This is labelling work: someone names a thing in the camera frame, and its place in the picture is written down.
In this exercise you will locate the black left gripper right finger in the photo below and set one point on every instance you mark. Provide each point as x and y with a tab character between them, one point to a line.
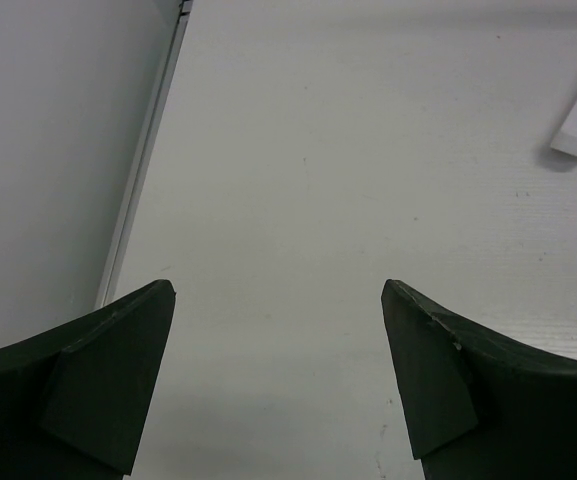
478	404

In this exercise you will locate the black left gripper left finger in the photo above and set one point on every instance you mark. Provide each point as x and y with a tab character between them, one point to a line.
74	399

